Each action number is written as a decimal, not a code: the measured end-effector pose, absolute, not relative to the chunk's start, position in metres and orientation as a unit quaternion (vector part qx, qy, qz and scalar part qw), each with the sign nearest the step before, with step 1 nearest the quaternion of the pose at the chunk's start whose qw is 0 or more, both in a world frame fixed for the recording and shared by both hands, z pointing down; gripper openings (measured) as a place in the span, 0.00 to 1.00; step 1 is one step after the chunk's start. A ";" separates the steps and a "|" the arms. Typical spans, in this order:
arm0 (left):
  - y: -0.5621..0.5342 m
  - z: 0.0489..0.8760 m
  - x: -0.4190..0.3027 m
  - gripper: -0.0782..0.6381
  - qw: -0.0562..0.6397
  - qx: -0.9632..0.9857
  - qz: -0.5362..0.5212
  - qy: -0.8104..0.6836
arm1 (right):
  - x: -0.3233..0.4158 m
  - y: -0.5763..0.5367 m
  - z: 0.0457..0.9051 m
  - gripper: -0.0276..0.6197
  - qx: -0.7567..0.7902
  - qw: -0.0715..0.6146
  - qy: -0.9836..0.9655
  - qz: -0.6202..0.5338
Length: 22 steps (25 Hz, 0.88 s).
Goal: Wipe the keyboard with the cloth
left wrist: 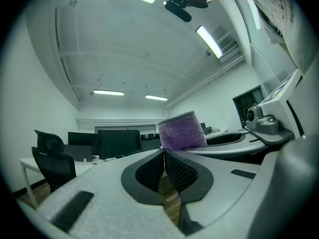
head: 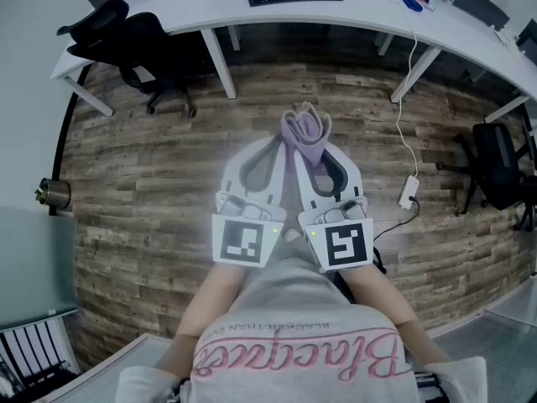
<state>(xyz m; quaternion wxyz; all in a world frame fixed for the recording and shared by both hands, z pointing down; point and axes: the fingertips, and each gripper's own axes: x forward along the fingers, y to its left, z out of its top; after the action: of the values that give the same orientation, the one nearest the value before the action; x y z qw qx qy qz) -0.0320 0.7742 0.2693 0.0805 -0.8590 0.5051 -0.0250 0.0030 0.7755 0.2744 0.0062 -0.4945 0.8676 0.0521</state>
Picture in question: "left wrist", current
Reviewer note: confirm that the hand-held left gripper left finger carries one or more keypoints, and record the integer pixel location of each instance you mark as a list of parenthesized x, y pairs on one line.
[(104, 183)]

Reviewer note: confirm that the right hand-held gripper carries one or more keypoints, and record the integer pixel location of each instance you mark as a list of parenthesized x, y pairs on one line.
[(286, 88)]

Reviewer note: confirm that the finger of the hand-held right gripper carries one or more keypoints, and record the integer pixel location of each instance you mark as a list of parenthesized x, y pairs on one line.
[(224, 151)]

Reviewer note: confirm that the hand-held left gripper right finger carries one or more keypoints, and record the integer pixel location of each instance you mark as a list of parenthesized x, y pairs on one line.
[(224, 183)]

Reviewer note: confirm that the purple cloth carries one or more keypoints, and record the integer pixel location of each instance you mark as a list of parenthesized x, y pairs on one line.
[(182, 133)]

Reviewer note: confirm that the dark window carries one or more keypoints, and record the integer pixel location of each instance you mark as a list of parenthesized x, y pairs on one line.
[(245, 103)]

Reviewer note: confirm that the large black monitor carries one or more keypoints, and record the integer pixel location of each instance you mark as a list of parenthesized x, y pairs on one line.
[(119, 144)]

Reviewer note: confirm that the black office chair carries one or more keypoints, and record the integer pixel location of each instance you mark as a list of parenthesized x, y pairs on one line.
[(57, 168)]

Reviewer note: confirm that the small black monitor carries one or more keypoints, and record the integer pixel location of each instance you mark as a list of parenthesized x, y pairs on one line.
[(82, 138)]

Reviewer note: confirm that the grey laptop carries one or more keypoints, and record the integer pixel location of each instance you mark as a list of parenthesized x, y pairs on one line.
[(149, 145)]

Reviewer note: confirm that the ceiling air vent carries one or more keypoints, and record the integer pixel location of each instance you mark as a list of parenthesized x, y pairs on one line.
[(228, 43)]

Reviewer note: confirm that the white printed t-shirt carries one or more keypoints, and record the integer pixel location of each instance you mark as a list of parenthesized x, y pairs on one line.
[(299, 21)]

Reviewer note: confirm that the grey gripper camera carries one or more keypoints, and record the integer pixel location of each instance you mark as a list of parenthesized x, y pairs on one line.
[(264, 123)]

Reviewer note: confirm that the black head-worn camera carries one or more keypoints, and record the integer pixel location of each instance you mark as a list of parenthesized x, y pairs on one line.
[(178, 9)]

